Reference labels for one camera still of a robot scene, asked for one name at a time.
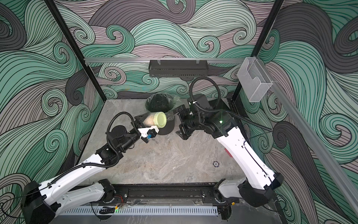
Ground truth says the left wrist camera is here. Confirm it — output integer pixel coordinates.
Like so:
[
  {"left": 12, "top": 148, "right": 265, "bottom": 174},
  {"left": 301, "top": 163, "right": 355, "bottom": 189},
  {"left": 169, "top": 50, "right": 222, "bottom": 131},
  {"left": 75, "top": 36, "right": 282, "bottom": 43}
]
[{"left": 138, "top": 126, "right": 159, "bottom": 141}]

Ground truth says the clear plastic bin liner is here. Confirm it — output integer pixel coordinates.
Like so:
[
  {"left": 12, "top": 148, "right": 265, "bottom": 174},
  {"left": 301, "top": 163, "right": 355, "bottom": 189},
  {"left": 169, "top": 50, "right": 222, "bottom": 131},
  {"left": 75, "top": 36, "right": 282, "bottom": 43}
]
[{"left": 145, "top": 93, "right": 182, "bottom": 121}]

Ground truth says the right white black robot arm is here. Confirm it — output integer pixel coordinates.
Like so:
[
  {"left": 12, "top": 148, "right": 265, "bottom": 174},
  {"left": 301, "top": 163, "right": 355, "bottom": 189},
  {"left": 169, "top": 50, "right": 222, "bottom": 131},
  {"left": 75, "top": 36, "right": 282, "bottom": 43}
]
[{"left": 173, "top": 105, "right": 284, "bottom": 208}]

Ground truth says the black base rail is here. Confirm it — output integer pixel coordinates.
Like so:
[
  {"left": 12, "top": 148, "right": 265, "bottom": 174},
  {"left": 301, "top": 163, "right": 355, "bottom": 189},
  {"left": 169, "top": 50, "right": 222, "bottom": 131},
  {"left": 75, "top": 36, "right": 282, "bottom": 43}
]
[{"left": 64, "top": 183, "right": 277, "bottom": 203}]

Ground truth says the black corrugated cable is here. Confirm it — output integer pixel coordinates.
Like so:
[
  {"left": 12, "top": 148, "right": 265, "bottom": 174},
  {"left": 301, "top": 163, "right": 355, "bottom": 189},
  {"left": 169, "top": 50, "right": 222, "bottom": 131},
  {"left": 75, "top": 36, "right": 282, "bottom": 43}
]
[
  {"left": 46, "top": 111, "right": 139, "bottom": 187},
  {"left": 189, "top": 77, "right": 273, "bottom": 132}
]

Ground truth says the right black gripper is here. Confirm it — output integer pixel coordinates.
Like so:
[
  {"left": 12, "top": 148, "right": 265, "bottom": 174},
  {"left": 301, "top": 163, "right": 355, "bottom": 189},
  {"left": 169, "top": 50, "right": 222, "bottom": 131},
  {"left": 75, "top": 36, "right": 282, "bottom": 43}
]
[{"left": 169, "top": 104, "right": 205, "bottom": 138}]

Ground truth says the left black corrugated cable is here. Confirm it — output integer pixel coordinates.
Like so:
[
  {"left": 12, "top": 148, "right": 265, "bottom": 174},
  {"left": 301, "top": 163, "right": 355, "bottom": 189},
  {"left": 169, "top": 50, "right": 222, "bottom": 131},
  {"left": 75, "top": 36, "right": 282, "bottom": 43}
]
[{"left": 46, "top": 111, "right": 139, "bottom": 187}]

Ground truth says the black trash bin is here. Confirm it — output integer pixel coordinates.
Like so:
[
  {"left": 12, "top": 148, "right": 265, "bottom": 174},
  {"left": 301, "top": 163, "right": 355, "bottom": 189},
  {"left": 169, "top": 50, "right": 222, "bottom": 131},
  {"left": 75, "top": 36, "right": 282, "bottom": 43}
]
[{"left": 145, "top": 93, "right": 175, "bottom": 135}]

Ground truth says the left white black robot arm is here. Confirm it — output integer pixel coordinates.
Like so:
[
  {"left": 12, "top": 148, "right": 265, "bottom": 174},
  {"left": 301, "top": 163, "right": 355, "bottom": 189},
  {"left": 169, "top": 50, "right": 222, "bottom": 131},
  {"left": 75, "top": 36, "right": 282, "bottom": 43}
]
[{"left": 21, "top": 112, "right": 159, "bottom": 224}]

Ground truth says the black wall shelf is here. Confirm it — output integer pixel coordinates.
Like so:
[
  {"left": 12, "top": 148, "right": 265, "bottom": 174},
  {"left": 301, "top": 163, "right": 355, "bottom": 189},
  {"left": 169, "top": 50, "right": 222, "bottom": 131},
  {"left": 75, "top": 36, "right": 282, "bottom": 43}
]
[{"left": 148, "top": 59, "right": 209, "bottom": 78}]

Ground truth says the light green jar lid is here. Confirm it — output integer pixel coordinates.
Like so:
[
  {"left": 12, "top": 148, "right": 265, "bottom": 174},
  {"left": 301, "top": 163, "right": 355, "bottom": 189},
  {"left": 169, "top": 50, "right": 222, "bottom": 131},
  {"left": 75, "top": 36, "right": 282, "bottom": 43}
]
[{"left": 154, "top": 112, "right": 167, "bottom": 128}]

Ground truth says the glass oatmeal jar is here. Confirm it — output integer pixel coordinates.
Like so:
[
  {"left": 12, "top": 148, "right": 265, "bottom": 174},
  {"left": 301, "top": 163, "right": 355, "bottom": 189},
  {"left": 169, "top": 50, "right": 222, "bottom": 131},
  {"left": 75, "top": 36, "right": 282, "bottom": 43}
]
[{"left": 143, "top": 112, "right": 167, "bottom": 128}]

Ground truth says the right black corrugated cable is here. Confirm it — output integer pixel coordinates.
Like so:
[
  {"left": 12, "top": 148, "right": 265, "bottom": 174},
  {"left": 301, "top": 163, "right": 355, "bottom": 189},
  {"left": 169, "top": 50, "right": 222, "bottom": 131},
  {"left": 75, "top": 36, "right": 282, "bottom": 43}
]
[{"left": 189, "top": 77, "right": 273, "bottom": 132}]

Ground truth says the clear acrylic wall holder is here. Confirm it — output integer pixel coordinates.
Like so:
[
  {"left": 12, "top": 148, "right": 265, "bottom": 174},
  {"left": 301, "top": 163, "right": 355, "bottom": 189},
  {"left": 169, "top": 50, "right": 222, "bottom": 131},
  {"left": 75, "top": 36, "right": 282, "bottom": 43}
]
[{"left": 237, "top": 57, "right": 272, "bottom": 103}]

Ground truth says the white slotted cable duct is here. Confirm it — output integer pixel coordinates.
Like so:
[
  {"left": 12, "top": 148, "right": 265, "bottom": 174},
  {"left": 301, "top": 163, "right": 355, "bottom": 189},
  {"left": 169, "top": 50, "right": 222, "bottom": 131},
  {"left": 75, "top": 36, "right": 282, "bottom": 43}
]
[{"left": 62, "top": 205, "right": 218, "bottom": 216}]

